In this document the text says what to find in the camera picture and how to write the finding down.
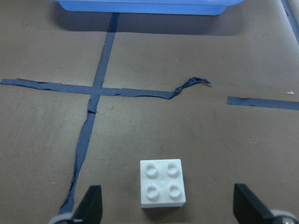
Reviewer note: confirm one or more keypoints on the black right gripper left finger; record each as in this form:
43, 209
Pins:
89, 210

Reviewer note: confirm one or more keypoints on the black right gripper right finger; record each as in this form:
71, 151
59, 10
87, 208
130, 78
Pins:
249, 209

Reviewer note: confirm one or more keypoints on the white block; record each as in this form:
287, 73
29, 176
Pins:
161, 183

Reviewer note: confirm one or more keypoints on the blue plastic tray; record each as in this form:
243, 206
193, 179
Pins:
187, 7

